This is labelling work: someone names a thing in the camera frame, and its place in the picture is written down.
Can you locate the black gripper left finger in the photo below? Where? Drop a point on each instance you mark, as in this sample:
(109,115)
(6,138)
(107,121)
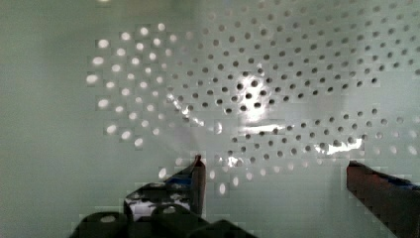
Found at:
(171,208)

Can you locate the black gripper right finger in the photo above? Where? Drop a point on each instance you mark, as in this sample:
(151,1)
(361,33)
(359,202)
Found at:
(394,201)

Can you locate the green oval strainer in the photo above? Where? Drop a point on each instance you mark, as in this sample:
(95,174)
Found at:
(99,97)

